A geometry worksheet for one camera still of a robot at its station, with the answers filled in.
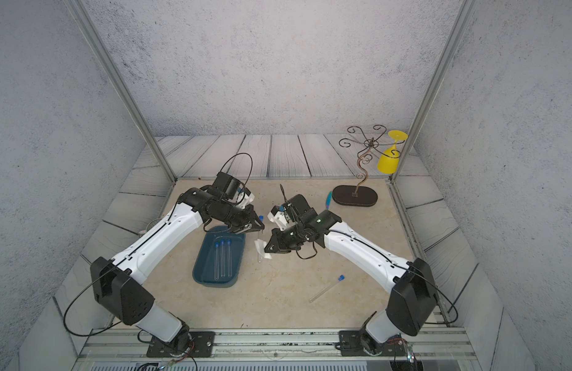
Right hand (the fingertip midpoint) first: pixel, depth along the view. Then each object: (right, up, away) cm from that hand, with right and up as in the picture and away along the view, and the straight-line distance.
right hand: (266, 251), depth 72 cm
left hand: (0, +7, +3) cm, 8 cm away
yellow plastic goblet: (+48, +32, +27) cm, 64 cm away
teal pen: (+25, +15, +39) cm, 49 cm away
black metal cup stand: (+38, +17, +39) cm, 58 cm away
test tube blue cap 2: (-22, -9, +19) cm, 30 cm away
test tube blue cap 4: (+26, -13, +15) cm, 33 cm away
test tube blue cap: (-17, -8, +19) cm, 27 cm away
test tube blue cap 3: (-19, -8, +19) cm, 28 cm away
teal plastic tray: (-20, -7, +19) cm, 29 cm away
